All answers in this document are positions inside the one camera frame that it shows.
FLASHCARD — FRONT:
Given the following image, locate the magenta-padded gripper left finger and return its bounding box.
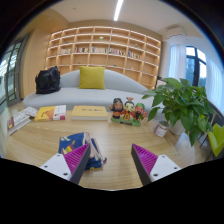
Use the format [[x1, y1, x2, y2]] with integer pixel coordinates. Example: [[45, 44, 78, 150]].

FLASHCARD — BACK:
[[39, 143, 92, 185]]

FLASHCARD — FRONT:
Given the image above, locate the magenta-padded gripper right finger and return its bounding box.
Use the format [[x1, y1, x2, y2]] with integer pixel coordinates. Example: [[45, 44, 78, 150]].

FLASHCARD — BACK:
[[130, 143, 182, 186]]

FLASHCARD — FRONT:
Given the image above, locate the small white and red can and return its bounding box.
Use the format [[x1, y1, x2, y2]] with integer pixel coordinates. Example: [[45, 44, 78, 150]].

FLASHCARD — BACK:
[[153, 119, 170, 138]]

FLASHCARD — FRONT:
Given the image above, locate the red and white book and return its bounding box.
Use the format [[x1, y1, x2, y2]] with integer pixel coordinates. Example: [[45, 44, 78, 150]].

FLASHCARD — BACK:
[[6, 107, 36, 136]]

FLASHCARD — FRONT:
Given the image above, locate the small patterned white pack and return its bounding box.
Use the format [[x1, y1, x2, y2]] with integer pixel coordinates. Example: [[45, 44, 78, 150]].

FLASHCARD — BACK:
[[23, 106, 39, 118]]

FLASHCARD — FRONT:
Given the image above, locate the green chair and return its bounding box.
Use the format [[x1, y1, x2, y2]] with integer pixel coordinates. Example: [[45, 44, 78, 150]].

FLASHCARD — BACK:
[[207, 123, 224, 158]]

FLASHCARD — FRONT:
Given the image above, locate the large yellow book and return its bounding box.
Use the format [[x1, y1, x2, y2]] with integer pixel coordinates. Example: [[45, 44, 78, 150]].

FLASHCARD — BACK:
[[70, 105, 109, 122]]

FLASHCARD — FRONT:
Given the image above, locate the green potted plant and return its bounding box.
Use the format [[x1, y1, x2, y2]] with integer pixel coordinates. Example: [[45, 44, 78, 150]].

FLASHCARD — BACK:
[[141, 77, 216, 148]]

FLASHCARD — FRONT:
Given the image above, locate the three-figure colourful figurine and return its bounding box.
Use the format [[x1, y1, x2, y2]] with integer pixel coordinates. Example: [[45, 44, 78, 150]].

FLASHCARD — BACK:
[[109, 96, 148, 128]]

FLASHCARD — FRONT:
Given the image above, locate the grey curved sofa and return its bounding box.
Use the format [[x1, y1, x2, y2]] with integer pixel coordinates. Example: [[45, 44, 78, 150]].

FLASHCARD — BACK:
[[22, 69, 164, 113]]

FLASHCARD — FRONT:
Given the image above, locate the black bag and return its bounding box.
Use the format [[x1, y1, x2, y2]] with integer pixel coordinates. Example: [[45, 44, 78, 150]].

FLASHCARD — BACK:
[[34, 65, 62, 95]]

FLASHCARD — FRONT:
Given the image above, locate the yellow cushion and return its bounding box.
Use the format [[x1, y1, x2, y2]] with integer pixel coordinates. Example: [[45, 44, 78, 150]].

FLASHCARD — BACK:
[[78, 65, 107, 90]]

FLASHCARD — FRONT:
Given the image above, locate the white curtain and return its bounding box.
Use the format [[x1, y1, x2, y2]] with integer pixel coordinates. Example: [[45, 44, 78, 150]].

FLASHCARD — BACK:
[[168, 44, 188, 81]]

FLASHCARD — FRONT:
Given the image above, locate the glass door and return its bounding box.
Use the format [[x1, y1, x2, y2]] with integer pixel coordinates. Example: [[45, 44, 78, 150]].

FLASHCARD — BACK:
[[0, 33, 31, 108]]

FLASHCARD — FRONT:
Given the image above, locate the white air conditioner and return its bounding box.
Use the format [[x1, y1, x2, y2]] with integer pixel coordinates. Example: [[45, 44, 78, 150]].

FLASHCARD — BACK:
[[165, 26, 186, 38]]

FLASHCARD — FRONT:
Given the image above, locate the long ceiling light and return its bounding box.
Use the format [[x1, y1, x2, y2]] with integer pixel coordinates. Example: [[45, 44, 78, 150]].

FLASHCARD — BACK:
[[113, 0, 125, 22]]

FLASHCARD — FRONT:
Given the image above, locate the wooden wall shelf unit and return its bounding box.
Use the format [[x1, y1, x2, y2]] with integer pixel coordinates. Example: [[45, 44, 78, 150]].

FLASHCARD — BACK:
[[44, 25, 163, 90]]

